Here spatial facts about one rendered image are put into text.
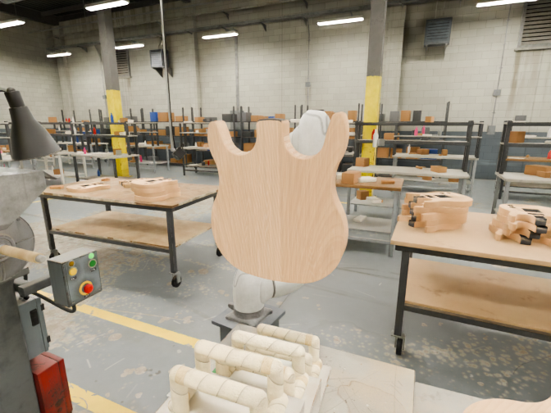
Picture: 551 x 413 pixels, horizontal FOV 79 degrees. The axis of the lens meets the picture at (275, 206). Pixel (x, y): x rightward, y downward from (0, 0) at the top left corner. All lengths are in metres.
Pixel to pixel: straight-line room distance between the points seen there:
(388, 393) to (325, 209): 0.58
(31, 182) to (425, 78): 11.15
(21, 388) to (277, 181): 1.48
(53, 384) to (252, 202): 1.41
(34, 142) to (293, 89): 11.49
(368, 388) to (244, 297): 0.78
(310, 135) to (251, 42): 12.34
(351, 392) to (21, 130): 1.23
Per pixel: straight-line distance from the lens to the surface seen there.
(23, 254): 1.32
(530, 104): 11.89
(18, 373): 1.86
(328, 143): 0.72
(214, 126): 0.82
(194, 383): 0.70
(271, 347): 0.89
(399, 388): 1.13
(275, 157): 0.76
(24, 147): 1.27
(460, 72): 11.70
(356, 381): 1.12
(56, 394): 2.00
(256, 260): 0.86
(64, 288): 1.63
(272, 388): 0.74
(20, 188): 1.14
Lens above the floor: 1.66
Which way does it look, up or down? 14 degrees down
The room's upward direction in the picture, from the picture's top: straight up
